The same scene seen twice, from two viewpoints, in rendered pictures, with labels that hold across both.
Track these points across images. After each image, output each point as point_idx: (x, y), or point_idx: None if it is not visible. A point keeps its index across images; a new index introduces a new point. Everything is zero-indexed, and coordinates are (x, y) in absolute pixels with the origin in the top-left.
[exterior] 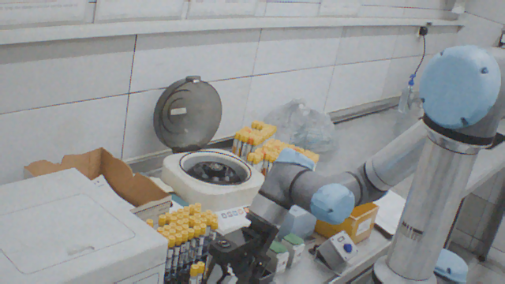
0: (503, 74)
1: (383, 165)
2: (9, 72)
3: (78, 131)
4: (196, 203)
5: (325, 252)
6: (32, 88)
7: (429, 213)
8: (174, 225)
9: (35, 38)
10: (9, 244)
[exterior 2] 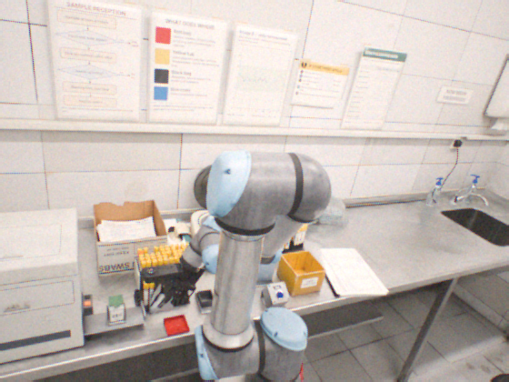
0: (256, 176)
1: None
2: (86, 147)
3: (143, 188)
4: (185, 243)
5: (264, 294)
6: (105, 159)
7: (220, 281)
8: (158, 254)
9: (99, 128)
10: None
